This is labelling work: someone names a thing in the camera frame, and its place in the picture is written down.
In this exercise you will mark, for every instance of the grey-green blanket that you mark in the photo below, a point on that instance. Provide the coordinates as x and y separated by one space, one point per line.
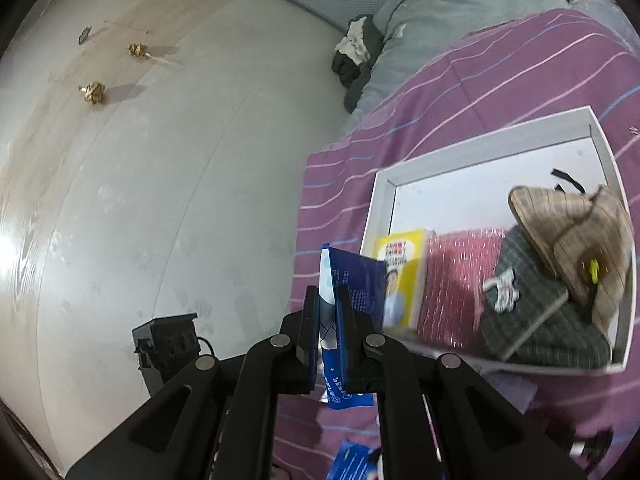
450 15

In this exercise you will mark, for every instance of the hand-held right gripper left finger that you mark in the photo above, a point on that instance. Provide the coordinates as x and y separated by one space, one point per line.
306 330

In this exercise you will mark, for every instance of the dark cloth pile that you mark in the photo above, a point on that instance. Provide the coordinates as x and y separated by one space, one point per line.
357 67

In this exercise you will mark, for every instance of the black device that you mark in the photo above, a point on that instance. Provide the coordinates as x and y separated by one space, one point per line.
165 345

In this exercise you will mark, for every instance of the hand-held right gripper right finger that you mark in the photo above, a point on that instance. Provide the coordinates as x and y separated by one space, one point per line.
345 340

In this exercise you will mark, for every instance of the blue packet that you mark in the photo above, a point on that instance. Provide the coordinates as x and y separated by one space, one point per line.
360 280
350 460

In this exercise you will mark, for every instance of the dark green plaid cloth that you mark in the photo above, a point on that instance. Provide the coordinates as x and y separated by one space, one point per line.
540 310

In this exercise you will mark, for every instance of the purple striped bedsheet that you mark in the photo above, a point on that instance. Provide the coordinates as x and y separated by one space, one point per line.
500 85

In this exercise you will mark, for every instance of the yellow packet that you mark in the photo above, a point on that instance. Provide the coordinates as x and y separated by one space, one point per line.
405 270

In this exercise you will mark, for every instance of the white cardboard box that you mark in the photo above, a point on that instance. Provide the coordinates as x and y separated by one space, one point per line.
450 195

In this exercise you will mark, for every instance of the dark scrap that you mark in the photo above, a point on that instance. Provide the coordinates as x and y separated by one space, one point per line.
85 35

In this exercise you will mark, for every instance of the pink sparkly cloth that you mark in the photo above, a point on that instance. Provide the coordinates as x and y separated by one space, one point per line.
450 290

